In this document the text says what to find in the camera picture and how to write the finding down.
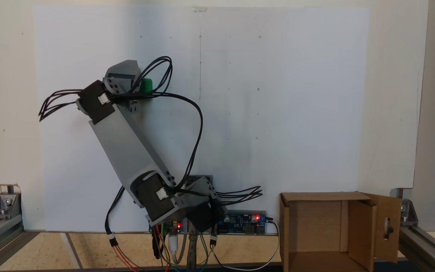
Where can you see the black circuit board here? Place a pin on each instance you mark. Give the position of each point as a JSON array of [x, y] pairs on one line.
[[170, 226]]

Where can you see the clear tape strip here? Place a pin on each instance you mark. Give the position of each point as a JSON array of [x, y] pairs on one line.
[[199, 8]]

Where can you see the blue circuit board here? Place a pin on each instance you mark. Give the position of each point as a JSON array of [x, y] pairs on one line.
[[240, 223]]

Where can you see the metal table clamp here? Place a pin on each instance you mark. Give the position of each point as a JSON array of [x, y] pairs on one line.
[[193, 253]]

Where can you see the metal corner bracket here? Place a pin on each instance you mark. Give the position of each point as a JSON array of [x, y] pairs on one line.
[[410, 211], [6, 204]]

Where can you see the green dice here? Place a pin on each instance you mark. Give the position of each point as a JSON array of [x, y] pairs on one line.
[[146, 85]]

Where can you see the brown cardboard box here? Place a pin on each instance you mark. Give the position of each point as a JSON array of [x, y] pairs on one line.
[[315, 226]]

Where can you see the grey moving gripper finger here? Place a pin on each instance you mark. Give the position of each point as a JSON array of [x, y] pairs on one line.
[[133, 106]]

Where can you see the white paper sheet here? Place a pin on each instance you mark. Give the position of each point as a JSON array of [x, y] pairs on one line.
[[278, 113]]

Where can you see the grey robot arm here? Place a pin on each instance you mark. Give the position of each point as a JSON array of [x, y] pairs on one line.
[[127, 151]]

